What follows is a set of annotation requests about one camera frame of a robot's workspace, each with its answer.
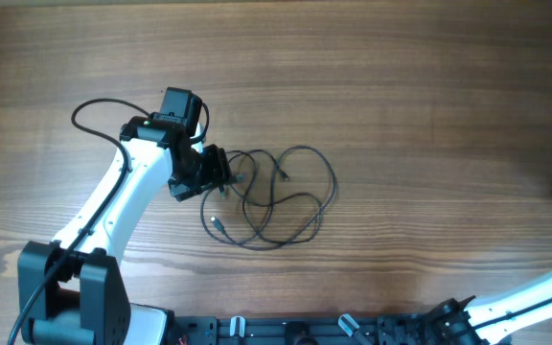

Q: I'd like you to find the camera black cable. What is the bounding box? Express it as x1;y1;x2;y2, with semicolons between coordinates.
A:
6;98;152;345
467;282;552;332

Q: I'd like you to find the right camera black cable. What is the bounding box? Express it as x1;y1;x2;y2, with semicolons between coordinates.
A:
467;282;552;332

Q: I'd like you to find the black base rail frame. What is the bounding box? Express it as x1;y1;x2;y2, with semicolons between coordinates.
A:
164;314;486;345

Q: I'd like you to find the left camera black cable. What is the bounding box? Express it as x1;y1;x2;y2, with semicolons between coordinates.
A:
6;98;152;345

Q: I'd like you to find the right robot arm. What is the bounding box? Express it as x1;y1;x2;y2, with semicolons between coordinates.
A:
420;271;552;344

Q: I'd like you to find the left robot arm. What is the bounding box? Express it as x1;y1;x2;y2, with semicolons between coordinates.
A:
8;87;233;344

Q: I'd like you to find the black cable bundle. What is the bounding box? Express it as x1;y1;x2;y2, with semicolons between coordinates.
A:
198;145;338;252

